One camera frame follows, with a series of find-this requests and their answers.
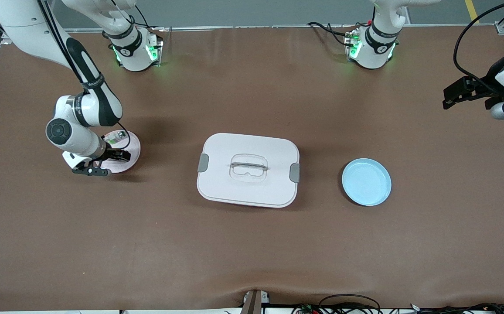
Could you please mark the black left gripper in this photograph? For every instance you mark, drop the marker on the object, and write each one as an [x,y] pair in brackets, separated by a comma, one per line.
[488,84]

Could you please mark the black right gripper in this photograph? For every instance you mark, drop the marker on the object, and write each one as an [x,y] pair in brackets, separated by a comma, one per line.
[112,153]

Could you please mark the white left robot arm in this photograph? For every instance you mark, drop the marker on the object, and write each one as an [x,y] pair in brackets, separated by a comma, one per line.
[376,48]

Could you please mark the white lidded storage box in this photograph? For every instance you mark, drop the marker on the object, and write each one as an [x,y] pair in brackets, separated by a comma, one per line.
[247,187]

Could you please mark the pinkish white round plate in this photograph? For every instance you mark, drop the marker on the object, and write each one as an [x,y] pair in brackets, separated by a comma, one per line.
[125,168]

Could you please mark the light blue round plate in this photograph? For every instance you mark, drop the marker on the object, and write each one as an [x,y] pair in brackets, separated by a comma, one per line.
[366,183]

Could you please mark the green and white switch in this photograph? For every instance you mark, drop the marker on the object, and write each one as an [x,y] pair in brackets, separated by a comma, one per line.
[112,139]

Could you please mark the silver table edge rail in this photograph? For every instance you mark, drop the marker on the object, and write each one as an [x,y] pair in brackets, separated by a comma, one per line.
[256,27]

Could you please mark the metal table edge bracket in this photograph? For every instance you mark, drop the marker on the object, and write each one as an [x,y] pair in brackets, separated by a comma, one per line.
[254,303]

